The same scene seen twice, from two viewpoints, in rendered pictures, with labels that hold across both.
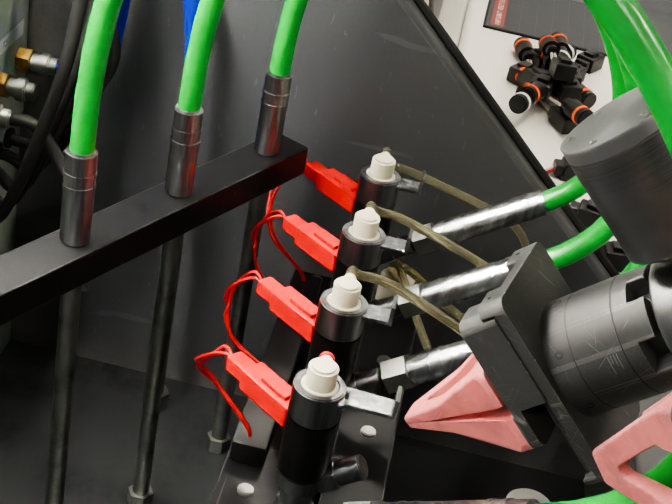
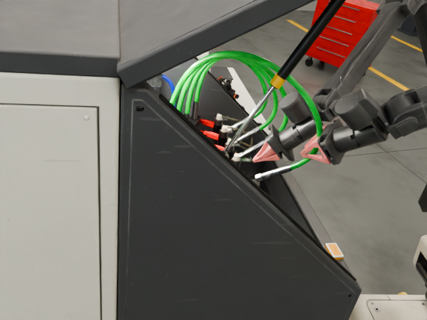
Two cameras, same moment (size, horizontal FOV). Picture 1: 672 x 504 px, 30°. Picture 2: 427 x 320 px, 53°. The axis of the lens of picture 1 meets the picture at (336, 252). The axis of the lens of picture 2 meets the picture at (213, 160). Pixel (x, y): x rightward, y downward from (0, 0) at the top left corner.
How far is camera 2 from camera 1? 60 cm
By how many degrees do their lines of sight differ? 16
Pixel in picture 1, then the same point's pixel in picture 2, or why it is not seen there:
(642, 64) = (303, 93)
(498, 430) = (274, 157)
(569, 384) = (285, 146)
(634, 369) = (296, 141)
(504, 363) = (274, 145)
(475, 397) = (269, 152)
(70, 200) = not seen: hidden behind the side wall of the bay
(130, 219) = not seen: hidden behind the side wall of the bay
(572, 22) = (219, 72)
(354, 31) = (204, 89)
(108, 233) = not seen: hidden behind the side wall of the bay
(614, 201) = (291, 113)
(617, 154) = (291, 106)
